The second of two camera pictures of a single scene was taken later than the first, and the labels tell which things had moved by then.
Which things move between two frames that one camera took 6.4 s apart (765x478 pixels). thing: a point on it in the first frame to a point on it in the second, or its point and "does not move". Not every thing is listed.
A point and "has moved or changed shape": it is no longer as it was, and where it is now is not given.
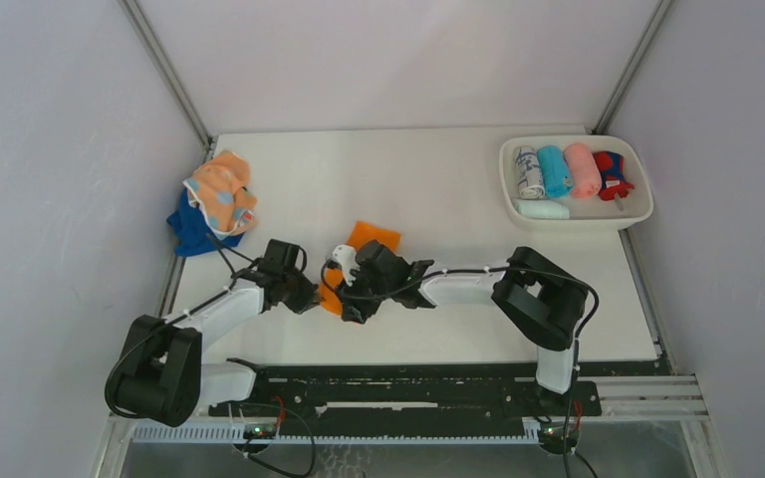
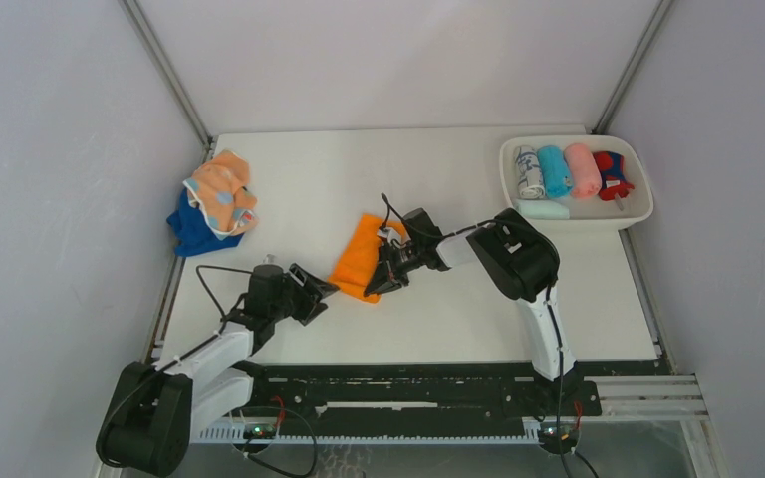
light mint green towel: [542, 209] does not move
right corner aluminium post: [631, 68] does not move
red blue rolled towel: [613, 181] does not move
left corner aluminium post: [166, 74] does not move
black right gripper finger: [359, 309] to [382, 279]
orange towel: [360, 234] has moved or changed shape
